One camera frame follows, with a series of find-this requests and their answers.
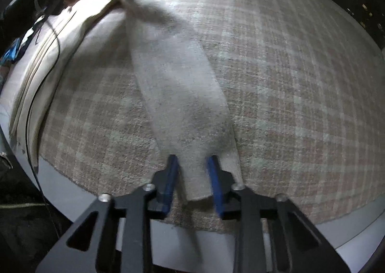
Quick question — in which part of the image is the cream ribbed knit sweater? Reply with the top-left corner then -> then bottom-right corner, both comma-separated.
1,0 -> 242,201

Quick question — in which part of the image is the pink plaid woven mat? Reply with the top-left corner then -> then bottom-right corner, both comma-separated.
39,0 -> 384,223

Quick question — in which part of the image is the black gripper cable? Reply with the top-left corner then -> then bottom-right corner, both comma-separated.
23,14 -> 61,222

